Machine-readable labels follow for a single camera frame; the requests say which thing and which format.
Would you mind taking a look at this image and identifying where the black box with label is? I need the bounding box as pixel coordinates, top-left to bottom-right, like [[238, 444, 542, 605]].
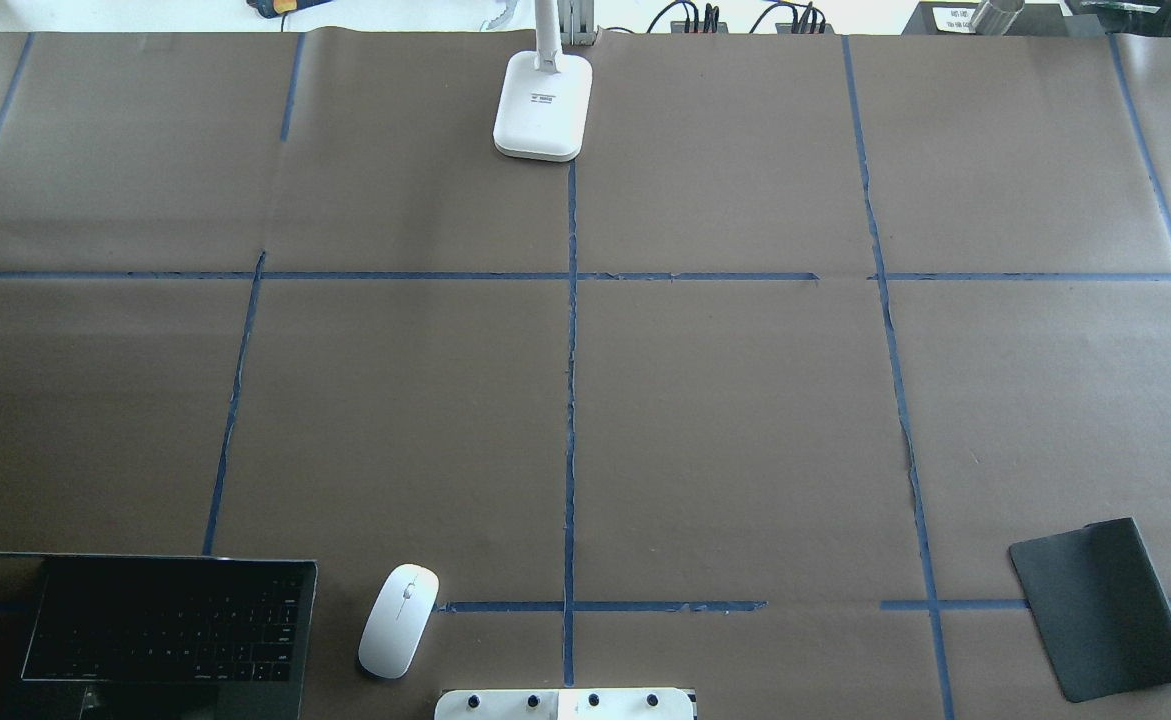
[[900, 1, 1069, 37]]

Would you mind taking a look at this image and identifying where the white computer mouse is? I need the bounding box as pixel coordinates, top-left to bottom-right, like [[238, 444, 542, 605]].
[[357, 564, 440, 680]]

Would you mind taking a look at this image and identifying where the white desk lamp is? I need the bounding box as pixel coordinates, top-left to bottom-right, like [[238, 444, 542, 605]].
[[492, 1, 594, 162]]

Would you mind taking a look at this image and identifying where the orange black usb hub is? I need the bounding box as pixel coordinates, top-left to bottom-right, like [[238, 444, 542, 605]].
[[644, 1, 730, 35], [748, 1, 835, 35]]

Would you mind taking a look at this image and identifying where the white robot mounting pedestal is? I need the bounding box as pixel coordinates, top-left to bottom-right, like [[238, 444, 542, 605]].
[[433, 687, 698, 719]]

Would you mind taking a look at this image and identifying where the silver metal cup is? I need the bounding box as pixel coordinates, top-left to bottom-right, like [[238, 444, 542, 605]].
[[968, 0, 1025, 37]]

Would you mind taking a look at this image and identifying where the grey laptop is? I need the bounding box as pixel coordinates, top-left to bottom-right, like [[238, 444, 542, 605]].
[[0, 551, 317, 719]]

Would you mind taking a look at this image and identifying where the near orange black usb hub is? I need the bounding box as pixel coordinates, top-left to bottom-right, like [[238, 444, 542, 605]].
[[748, 1, 835, 35]]

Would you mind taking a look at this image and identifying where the black mouse pad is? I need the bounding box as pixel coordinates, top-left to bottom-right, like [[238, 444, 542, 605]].
[[1007, 517, 1171, 702]]

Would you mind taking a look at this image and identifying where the far orange black usb hub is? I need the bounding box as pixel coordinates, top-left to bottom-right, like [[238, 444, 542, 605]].
[[644, 1, 730, 35]]

